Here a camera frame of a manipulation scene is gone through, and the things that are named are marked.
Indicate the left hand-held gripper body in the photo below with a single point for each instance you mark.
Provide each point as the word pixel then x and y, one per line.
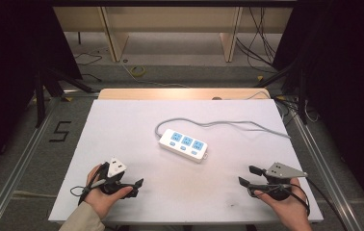
pixel 116 167

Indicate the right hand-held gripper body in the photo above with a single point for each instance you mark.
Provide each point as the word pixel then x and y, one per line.
pixel 282 171

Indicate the person's left hand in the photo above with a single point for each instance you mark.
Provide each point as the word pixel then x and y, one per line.
pixel 99 200

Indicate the person's right hand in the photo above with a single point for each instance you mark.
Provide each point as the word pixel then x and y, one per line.
pixel 291 211

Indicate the white table cover board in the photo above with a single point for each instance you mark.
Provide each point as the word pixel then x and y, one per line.
pixel 132 128

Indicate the white power strip blue sockets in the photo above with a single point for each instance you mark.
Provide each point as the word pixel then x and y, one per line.
pixel 183 147

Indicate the black metal stand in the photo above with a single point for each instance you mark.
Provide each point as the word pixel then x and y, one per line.
pixel 39 96
pixel 302 96

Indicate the wooden table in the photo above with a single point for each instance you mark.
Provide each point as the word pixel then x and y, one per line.
pixel 170 94

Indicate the dark curtain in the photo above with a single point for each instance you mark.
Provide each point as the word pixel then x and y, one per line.
pixel 10 64
pixel 347 80

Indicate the wooden shelf unit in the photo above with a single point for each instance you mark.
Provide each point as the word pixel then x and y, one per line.
pixel 170 19

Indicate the aluminium floor rail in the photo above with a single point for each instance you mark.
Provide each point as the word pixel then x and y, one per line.
pixel 324 163
pixel 26 154

